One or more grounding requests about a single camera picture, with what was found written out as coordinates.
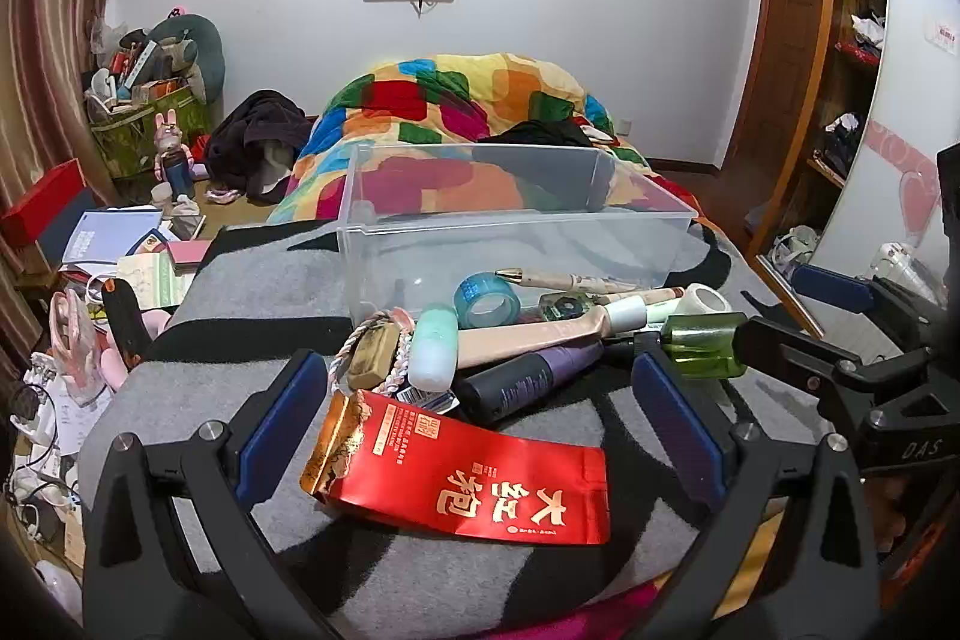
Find light green tube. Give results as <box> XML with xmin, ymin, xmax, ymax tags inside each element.
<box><xmin>602</xmin><ymin>296</ymin><xmax>680</xmax><ymax>339</ymax></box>

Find white sliding wardrobe door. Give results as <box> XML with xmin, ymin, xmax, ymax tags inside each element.
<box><xmin>810</xmin><ymin>0</ymin><xmax>960</xmax><ymax>341</ymax></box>

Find blue tape roll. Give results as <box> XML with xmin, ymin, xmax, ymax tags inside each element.
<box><xmin>453</xmin><ymin>272</ymin><xmax>524</xmax><ymax>327</ymax></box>

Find blue notebook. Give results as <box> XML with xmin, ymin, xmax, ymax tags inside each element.
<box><xmin>60</xmin><ymin>206</ymin><xmax>162</xmax><ymax>266</ymax></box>

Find colourful patchwork quilt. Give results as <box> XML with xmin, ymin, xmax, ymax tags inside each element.
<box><xmin>266</xmin><ymin>53</ymin><xmax>676</xmax><ymax>225</ymax></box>

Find grey plush pillow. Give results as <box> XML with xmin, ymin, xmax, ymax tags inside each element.
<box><xmin>142</xmin><ymin>14</ymin><xmax>226</xmax><ymax>105</ymax></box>

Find blue staple box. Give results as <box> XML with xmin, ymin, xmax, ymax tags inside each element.
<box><xmin>396</xmin><ymin>383</ymin><xmax>460</xmax><ymax>414</ymax></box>

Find braided rope bracelet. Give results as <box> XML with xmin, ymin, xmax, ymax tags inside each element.
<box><xmin>328</xmin><ymin>308</ymin><xmax>417</xmax><ymax>395</ymax></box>

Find green storage box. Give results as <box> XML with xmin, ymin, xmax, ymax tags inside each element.
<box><xmin>88</xmin><ymin>85</ymin><xmax>215</xmax><ymax>180</ymax></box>

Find clear plastic bin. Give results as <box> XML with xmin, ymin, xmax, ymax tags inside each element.
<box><xmin>335</xmin><ymin>143</ymin><xmax>700</xmax><ymax>322</ymax></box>

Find black orange tool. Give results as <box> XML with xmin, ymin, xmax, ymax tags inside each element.
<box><xmin>101</xmin><ymin>278</ymin><xmax>151</xmax><ymax>372</ymax></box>

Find red box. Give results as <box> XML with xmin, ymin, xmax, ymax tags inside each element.
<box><xmin>0</xmin><ymin>158</ymin><xmax>87</xmax><ymax>247</ymax></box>

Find wooden wardrobe shelf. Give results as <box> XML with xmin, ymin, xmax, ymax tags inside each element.
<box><xmin>742</xmin><ymin>0</ymin><xmax>890</xmax><ymax>251</ymax></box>

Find green correction tape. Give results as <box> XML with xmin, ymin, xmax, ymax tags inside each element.
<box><xmin>540</xmin><ymin>293</ymin><xmax>601</xmax><ymax>320</ymax></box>

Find cream pen with gold tip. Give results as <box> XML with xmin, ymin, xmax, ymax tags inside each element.
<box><xmin>495</xmin><ymin>267</ymin><xmax>653</xmax><ymax>295</ymax></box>

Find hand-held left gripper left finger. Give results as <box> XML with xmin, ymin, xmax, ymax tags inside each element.
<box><xmin>81</xmin><ymin>347</ymin><xmax>353</xmax><ymax>640</ymax></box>

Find black purple bottle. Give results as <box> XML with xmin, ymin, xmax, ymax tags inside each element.
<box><xmin>455</xmin><ymin>340</ymin><xmax>605</xmax><ymax>427</ymax></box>

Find white plastic object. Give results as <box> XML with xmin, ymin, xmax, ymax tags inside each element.
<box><xmin>870</xmin><ymin>242</ymin><xmax>946</xmax><ymax>311</ymax></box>

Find grey black striped blanket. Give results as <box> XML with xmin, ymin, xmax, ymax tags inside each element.
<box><xmin>79</xmin><ymin>212</ymin><xmax>826</xmax><ymax>640</ymax></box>

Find cream tube with brown cap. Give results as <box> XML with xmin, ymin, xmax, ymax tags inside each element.
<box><xmin>592</xmin><ymin>285</ymin><xmax>685</xmax><ymax>305</ymax></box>

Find brown rectangular block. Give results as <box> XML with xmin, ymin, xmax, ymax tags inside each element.
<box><xmin>346</xmin><ymin>325</ymin><xmax>400</xmax><ymax>390</ymax></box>

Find white shoes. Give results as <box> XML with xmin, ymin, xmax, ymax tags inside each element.
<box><xmin>772</xmin><ymin>225</ymin><xmax>818</xmax><ymax>281</ymax></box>

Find brown wooden door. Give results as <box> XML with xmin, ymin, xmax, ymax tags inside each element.
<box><xmin>720</xmin><ymin>0</ymin><xmax>826</xmax><ymax>176</ymax></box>

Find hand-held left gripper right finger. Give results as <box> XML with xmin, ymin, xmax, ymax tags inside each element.
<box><xmin>630</xmin><ymin>351</ymin><xmax>882</xmax><ymax>640</ymax></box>

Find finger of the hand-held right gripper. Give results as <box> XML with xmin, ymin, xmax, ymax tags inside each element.
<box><xmin>731</xmin><ymin>314</ymin><xmax>931</xmax><ymax>416</ymax></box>
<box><xmin>791</xmin><ymin>263</ymin><xmax>950</xmax><ymax>330</ymax></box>

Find light green booklet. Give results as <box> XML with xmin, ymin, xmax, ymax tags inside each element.
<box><xmin>116</xmin><ymin>254</ymin><xmax>196</xmax><ymax>311</ymax></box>

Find pink tube with mint cap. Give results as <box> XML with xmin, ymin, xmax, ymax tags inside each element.
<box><xmin>409</xmin><ymin>302</ymin><xmax>612</xmax><ymax>390</ymax></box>

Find pink clear pouch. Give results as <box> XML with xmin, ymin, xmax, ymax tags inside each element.
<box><xmin>46</xmin><ymin>291</ymin><xmax>113</xmax><ymax>390</ymax></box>

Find pink rabbit figurine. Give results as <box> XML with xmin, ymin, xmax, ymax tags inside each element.
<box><xmin>152</xmin><ymin>111</ymin><xmax>197</xmax><ymax>200</ymax></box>

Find white tape roll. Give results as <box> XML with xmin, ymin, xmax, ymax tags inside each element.
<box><xmin>679</xmin><ymin>282</ymin><xmax>734</xmax><ymax>316</ymax></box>

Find red gold tea packet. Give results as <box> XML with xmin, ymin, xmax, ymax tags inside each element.
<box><xmin>300</xmin><ymin>389</ymin><xmax>610</xmax><ymax>545</ymax></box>

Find dark clothes pile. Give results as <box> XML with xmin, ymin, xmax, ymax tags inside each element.
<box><xmin>204</xmin><ymin>89</ymin><xmax>316</xmax><ymax>205</ymax></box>

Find small green glass bottle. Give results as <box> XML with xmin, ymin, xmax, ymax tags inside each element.
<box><xmin>660</xmin><ymin>312</ymin><xmax>745</xmax><ymax>381</ymax></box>

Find white papers pile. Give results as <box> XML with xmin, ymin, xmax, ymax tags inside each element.
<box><xmin>15</xmin><ymin>355</ymin><xmax>113</xmax><ymax>461</ymax></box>

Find pink brown curtain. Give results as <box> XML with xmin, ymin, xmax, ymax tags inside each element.
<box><xmin>0</xmin><ymin>0</ymin><xmax>162</xmax><ymax>221</ymax></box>

